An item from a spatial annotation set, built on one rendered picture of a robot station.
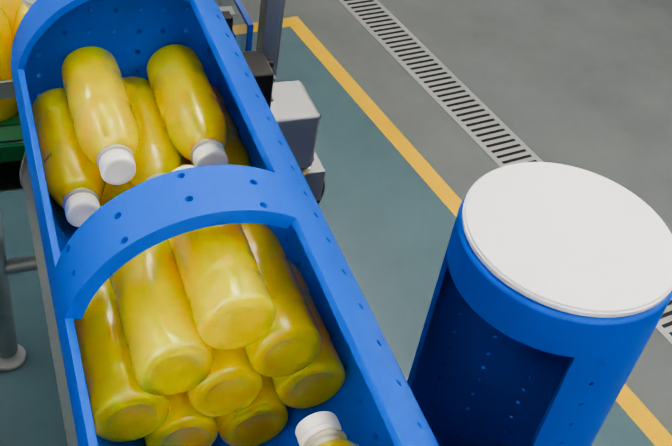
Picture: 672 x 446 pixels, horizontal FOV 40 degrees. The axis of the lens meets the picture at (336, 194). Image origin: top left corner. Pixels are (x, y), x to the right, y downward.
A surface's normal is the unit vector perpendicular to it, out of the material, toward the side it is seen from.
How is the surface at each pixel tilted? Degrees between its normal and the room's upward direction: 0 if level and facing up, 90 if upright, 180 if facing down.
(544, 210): 0
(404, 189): 0
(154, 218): 23
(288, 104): 0
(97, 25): 90
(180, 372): 89
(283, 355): 89
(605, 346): 90
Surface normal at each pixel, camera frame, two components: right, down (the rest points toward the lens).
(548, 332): -0.29, 0.59
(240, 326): 0.33, 0.62
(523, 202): 0.14, -0.75
